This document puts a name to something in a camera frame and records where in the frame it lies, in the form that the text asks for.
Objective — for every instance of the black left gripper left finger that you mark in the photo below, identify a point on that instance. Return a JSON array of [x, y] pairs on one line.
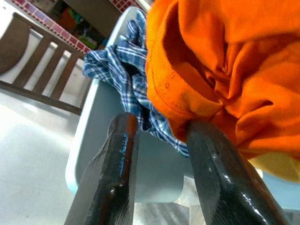
[[112, 175]]

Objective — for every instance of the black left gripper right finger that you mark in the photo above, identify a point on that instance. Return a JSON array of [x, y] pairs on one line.
[[225, 182]]

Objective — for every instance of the orange garment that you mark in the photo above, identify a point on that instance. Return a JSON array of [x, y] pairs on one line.
[[234, 70]]

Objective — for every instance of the yellow garment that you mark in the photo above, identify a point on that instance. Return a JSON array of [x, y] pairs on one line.
[[281, 168]]

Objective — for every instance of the pale blue child chair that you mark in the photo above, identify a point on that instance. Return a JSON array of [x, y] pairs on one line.
[[103, 100]]

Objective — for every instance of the blue plaid shirt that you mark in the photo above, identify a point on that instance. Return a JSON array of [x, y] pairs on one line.
[[112, 63]]

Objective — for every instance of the red tiled pillar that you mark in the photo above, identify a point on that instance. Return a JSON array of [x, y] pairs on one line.
[[58, 32], [124, 3]]

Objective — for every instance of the dark wooden chair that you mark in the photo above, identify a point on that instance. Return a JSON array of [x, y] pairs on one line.
[[14, 42]]

